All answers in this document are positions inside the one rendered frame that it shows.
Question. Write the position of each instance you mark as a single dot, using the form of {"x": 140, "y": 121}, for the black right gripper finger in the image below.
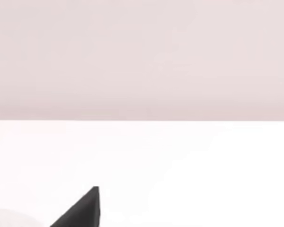
{"x": 85, "y": 210}

